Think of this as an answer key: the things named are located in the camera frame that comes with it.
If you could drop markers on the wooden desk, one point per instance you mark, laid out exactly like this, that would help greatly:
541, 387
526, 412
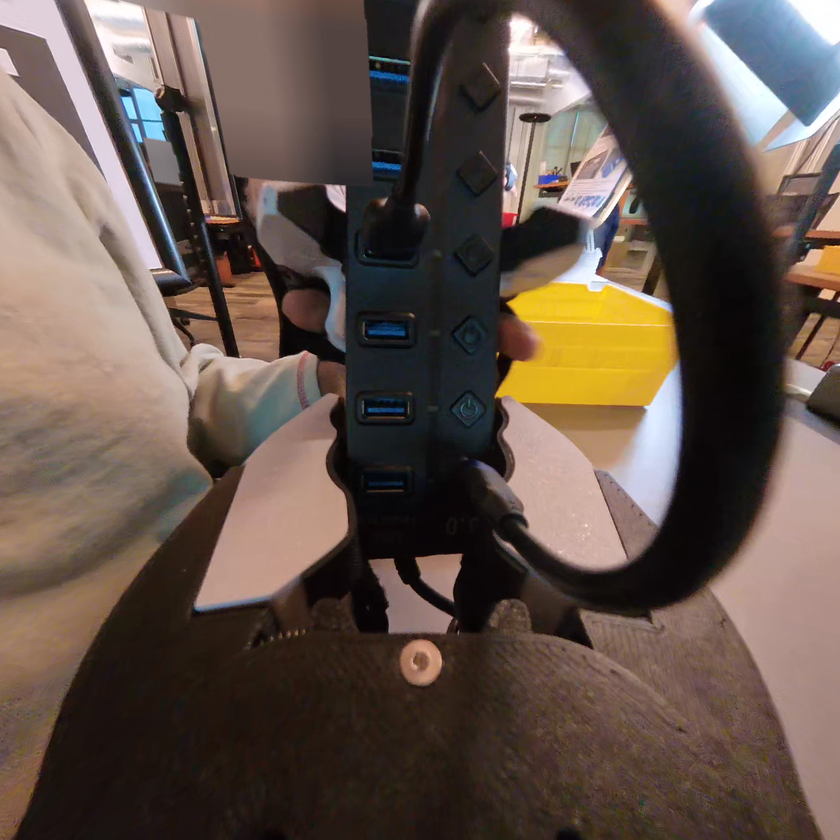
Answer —
807, 279

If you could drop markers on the black multi-port usb hub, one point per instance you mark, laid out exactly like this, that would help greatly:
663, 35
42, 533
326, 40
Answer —
433, 367

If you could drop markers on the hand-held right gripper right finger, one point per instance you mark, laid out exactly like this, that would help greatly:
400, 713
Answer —
558, 492

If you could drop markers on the black floor lamp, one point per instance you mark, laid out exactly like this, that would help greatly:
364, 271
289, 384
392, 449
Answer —
528, 170

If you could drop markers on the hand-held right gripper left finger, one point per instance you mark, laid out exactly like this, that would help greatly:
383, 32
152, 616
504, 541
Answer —
282, 512

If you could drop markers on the printed instruction sheet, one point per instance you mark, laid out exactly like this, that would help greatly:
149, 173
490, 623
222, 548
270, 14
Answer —
600, 177

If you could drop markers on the yellow plastic bin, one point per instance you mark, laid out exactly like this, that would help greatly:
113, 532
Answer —
604, 354

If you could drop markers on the person's left forearm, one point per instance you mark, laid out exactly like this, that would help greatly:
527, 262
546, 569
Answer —
256, 407

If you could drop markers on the blue storage bin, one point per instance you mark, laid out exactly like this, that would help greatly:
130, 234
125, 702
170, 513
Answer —
551, 178

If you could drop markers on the person's left hand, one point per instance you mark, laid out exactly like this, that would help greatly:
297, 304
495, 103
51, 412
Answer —
305, 312

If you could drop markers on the black stand pole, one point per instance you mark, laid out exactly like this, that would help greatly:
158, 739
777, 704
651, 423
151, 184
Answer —
130, 144

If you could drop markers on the person in grey sweatshirt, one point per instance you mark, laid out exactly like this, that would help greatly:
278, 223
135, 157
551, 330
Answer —
79, 328

